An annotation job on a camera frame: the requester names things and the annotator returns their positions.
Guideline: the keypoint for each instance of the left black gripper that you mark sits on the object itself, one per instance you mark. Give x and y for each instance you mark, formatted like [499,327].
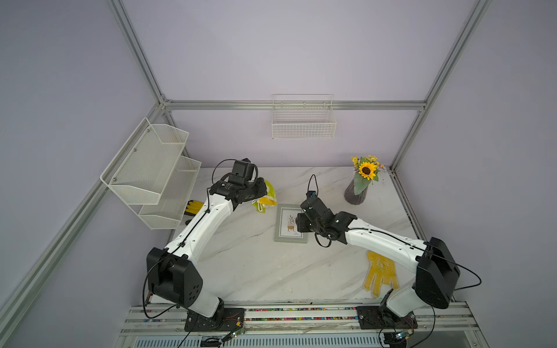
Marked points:
[262,191]

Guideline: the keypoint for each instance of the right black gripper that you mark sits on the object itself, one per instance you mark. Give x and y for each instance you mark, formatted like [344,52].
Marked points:
[302,222]

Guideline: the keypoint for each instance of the green picture frame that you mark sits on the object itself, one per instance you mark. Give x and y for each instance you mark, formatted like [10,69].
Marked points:
[286,226]

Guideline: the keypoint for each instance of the yellow green white cloth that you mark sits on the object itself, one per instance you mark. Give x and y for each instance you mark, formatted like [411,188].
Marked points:
[267,201]

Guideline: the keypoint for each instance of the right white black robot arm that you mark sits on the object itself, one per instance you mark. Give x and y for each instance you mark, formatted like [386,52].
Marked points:
[434,269]

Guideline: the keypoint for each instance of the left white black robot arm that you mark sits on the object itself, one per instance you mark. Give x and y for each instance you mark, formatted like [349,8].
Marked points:
[172,271]

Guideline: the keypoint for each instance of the yellow black glove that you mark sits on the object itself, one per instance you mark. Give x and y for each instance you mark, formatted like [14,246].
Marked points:
[193,207]

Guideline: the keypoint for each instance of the lower white mesh shelf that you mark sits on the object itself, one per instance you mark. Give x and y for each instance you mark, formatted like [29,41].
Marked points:
[168,213]

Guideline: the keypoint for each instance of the white mesh shelf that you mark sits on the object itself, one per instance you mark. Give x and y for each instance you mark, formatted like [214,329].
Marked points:
[168,213]
[142,169]

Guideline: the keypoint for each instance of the sunflower bouquet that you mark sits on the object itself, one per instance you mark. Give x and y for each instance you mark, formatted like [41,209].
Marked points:
[367,169]

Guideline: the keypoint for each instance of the yellow rubber glove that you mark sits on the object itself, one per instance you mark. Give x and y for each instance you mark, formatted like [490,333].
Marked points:
[382,271]

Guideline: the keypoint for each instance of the upper white mesh shelf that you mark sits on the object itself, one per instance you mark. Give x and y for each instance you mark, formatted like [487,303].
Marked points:
[142,169]

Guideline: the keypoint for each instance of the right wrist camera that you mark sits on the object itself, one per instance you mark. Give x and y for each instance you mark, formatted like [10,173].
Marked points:
[313,201]

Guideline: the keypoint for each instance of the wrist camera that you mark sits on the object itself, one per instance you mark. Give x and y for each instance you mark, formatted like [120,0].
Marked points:
[242,172]
[313,201]

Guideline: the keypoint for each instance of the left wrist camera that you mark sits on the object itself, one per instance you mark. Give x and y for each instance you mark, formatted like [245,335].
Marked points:
[242,172]

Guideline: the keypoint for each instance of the white wire wall basket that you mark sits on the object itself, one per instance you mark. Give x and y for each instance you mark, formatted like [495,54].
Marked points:
[303,117]

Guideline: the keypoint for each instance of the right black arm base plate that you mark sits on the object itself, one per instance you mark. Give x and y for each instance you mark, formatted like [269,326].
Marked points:
[378,317]

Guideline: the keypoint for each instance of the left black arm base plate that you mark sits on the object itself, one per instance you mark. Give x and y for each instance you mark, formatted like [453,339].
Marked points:
[213,319]

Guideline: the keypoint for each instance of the aluminium mounting rail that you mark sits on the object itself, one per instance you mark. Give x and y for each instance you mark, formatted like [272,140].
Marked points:
[293,318]

